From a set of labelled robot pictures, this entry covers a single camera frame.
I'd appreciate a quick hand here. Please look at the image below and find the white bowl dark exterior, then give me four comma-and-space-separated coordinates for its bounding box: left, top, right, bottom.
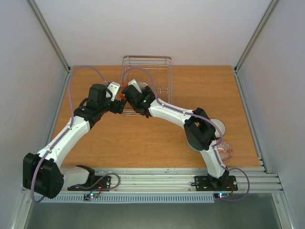
211, 119, 226, 139

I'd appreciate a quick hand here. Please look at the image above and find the right small circuit board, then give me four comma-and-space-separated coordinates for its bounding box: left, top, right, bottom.
214, 192, 230, 199

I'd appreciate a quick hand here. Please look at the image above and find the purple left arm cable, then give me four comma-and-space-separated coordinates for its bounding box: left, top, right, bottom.
30, 65, 121, 203

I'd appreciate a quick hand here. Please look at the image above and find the left small circuit board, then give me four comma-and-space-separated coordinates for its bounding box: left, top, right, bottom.
83, 193, 99, 201

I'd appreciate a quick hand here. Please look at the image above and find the pale green bowl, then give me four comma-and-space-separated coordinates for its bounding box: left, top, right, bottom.
187, 142, 199, 152

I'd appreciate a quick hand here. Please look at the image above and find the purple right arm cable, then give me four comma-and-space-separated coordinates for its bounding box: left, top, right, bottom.
121, 67, 250, 202

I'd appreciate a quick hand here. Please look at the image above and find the grey slotted cable duct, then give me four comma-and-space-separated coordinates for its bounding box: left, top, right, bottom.
54, 193, 215, 204

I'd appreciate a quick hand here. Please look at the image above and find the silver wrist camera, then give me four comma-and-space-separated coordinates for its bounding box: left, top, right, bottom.
128, 79, 142, 93
106, 82, 121, 101

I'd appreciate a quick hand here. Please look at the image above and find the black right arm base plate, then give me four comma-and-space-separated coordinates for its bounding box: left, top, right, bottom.
191, 176, 238, 191

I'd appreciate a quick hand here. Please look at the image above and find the small circuit board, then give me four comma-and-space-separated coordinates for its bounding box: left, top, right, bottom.
214, 192, 230, 199
83, 193, 99, 201

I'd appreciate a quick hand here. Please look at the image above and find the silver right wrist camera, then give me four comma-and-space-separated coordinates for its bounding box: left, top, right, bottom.
128, 79, 142, 93

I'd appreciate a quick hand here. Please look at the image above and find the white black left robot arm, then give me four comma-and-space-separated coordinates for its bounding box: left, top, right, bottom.
22, 82, 126, 203

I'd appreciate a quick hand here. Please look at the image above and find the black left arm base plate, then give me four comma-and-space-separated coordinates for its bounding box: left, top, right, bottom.
67, 176, 111, 191

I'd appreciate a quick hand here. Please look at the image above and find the left aluminium frame post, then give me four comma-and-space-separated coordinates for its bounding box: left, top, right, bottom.
27, 0, 71, 72

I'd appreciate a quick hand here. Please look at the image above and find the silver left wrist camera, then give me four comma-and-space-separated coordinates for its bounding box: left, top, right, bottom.
106, 82, 121, 101

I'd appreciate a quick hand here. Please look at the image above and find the orange bowl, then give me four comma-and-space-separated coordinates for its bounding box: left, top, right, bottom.
119, 82, 128, 100

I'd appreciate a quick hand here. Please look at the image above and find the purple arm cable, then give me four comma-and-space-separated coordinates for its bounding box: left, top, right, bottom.
121, 67, 250, 202
30, 65, 121, 203

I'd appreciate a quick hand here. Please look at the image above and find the aluminium frame post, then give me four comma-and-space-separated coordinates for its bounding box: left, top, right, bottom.
234, 0, 279, 73
27, 0, 71, 72

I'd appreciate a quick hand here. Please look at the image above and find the chrome wire dish rack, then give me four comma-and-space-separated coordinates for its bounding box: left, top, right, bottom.
120, 55, 173, 104

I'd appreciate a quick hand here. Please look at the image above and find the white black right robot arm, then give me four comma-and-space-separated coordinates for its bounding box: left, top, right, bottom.
122, 85, 229, 190

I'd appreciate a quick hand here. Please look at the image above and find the aluminium extrusion rail base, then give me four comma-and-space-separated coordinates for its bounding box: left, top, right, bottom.
21, 167, 284, 194

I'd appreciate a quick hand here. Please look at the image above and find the right aluminium frame post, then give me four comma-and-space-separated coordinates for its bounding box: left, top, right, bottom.
234, 0, 279, 73

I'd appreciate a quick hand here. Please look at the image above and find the red patterned bowl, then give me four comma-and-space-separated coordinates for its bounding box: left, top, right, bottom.
217, 141, 233, 163

